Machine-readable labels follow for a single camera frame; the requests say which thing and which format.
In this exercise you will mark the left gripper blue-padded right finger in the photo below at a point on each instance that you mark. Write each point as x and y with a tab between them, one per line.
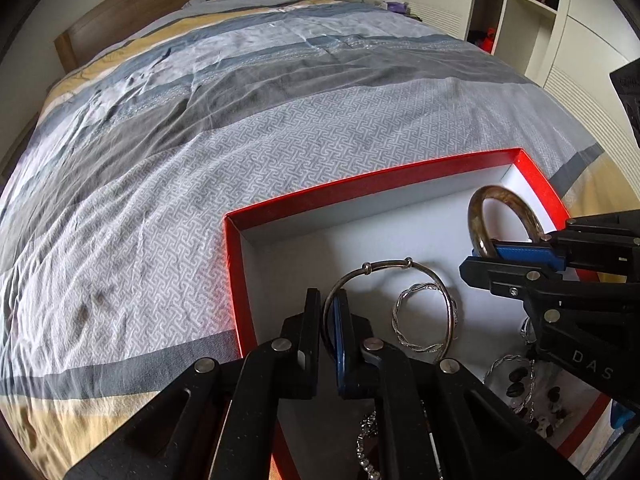
356	379

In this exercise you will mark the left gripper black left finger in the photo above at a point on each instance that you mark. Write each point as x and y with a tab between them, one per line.
298	350

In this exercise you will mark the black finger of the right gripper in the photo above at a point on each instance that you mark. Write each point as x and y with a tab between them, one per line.
512	280

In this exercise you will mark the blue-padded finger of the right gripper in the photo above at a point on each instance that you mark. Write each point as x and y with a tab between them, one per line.
530	253

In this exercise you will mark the brown horn bangle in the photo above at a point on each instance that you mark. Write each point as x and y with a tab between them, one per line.
491	213

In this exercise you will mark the red gift box white interior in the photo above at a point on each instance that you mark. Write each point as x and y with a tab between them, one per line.
277	249

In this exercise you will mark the striped blue yellow duvet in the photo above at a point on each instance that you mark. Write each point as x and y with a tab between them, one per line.
113	274

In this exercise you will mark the red object on wardrobe floor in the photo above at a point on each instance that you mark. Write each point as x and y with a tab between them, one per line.
486	40

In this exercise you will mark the white wardrobe with shelves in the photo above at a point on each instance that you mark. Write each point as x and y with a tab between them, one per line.
568	47

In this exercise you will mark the wooden nightstand with items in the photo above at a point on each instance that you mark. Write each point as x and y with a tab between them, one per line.
398	7

